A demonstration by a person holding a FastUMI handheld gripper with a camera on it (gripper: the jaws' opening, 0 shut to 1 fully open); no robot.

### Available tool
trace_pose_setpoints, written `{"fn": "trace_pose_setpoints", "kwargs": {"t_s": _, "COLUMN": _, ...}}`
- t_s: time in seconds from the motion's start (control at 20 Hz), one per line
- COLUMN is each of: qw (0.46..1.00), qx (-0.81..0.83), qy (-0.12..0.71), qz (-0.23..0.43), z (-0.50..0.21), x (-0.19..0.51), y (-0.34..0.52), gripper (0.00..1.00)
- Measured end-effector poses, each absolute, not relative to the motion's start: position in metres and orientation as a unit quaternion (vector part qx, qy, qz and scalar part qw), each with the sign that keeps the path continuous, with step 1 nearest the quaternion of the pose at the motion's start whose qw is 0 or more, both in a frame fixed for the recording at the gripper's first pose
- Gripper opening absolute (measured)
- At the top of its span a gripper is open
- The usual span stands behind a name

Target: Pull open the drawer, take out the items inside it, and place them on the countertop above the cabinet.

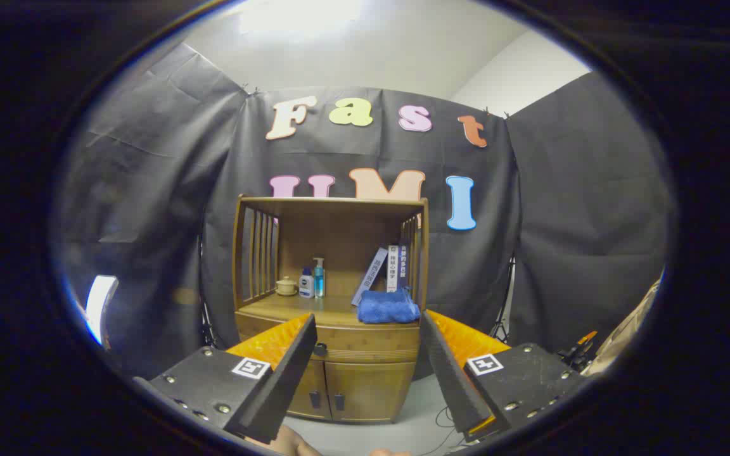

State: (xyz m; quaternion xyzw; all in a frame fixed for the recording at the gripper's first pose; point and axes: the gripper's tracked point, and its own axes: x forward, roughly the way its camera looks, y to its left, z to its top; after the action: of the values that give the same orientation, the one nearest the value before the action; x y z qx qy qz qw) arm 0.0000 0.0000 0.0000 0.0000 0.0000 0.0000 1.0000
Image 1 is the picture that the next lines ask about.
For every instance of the white lotion bottle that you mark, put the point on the white lotion bottle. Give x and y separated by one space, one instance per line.
306 286

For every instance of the black backdrop stand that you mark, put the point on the black backdrop stand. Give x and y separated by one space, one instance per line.
205 316
503 310

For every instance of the black drawer knob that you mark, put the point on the black drawer knob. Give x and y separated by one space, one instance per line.
320 349

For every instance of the blue pump bottle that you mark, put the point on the blue pump bottle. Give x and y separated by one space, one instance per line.
319 282

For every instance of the person's beige clothing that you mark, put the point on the person's beige clothing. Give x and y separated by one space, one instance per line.
625 335

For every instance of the wooden cabinet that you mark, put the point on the wooden cabinet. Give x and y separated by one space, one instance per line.
339 240

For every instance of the blue towel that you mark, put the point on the blue towel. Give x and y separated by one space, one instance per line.
387 309

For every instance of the dark blue book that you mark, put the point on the dark blue book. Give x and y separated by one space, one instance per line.
403 266

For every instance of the white light panel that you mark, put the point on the white light panel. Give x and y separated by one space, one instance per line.
100 307

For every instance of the beige lidded tea cup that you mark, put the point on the beige lidded tea cup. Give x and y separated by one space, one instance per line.
287 287

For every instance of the grey book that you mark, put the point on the grey book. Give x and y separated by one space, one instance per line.
370 275

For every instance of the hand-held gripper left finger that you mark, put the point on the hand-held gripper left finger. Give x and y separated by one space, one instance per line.
289 373

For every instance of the wooden cabinet door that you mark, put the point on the wooden cabinet door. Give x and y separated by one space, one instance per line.
374 389
315 380

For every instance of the black and orange clamp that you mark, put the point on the black and orange clamp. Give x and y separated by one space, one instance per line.
577 353

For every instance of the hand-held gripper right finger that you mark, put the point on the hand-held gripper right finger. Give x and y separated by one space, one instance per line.
450 373

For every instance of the wooden countertop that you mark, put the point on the wooden countertop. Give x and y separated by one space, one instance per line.
314 308

